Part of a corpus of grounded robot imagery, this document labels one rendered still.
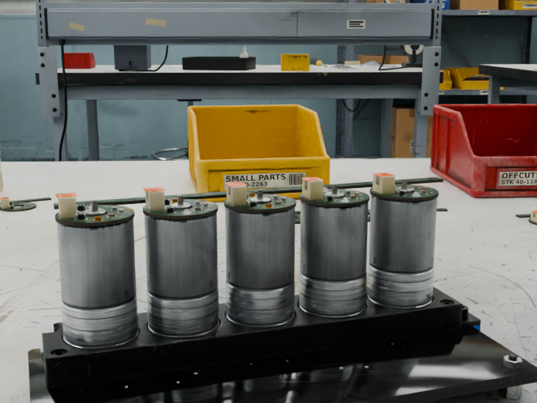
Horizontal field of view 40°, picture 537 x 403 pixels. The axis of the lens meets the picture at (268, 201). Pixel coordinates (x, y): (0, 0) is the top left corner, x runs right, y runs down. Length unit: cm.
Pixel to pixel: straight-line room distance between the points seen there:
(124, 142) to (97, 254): 452
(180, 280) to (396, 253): 8
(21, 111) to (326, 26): 272
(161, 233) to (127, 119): 449
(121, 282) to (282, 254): 5
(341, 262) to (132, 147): 450
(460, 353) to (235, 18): 231
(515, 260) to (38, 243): 27
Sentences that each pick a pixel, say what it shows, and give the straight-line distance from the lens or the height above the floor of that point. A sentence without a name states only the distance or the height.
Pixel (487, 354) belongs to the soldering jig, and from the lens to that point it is 27.
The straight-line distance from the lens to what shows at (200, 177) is 53.
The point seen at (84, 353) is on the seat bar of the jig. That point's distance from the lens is 24.
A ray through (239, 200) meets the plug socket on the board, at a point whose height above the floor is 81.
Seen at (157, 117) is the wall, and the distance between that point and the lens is 471.
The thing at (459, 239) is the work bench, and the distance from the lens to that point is 45.
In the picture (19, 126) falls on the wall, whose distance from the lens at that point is 488.
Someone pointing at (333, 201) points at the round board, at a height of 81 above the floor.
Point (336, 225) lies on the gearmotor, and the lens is 26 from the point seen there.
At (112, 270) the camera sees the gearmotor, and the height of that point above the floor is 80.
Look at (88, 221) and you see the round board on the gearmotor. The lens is 23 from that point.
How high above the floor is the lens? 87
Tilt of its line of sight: 13 degrees down
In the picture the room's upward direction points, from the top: straight up
